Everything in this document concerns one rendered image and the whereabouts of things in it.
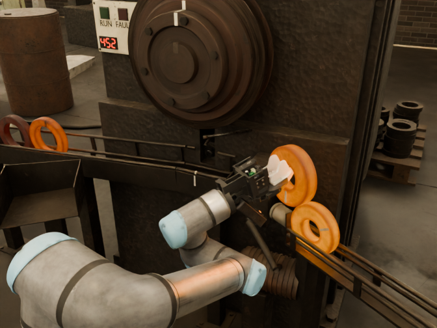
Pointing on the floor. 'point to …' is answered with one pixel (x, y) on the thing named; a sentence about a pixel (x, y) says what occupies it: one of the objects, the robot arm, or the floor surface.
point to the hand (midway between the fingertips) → (291, 168)
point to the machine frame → (263, 136)
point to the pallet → (399, 142)
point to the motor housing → (268, 288)
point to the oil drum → (34, 62)
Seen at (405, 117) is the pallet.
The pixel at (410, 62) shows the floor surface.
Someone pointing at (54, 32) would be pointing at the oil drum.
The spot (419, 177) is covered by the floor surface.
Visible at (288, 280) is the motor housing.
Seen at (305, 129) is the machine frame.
